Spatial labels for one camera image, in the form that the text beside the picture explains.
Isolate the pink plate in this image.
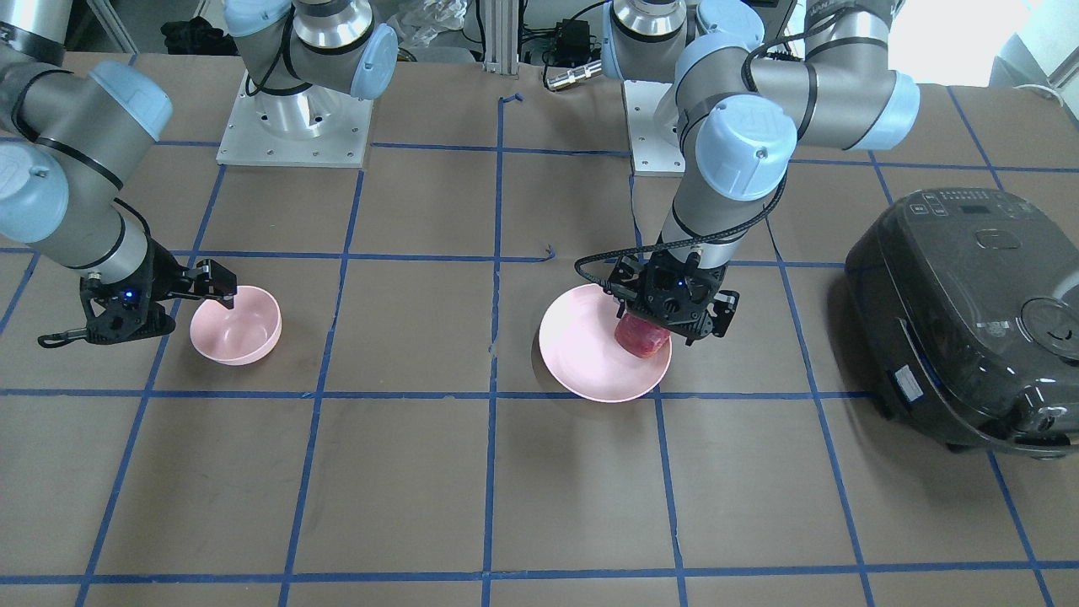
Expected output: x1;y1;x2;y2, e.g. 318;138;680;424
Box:
537;284;672;403

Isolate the red apple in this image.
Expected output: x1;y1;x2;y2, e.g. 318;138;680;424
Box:
614;314;671;360

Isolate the aluminium frame post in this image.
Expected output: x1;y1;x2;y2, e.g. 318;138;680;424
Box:
478;0;520;79

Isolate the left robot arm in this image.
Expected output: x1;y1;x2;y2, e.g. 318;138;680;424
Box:
601;1;920;357

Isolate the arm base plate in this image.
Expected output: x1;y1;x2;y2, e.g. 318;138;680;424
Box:
216;75;374;169
622;79;760;178

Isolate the pink bowl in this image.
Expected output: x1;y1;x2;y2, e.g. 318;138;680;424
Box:
189;285;282;365

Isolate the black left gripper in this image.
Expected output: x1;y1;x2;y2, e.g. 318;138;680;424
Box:
609;252;740;346

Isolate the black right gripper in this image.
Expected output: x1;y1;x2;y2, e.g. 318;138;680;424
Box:
37;239;240;348

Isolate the dark grey rice cooker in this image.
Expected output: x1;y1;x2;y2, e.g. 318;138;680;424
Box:
845;187;1078;459

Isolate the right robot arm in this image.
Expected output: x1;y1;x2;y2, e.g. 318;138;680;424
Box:
1;1;400;348

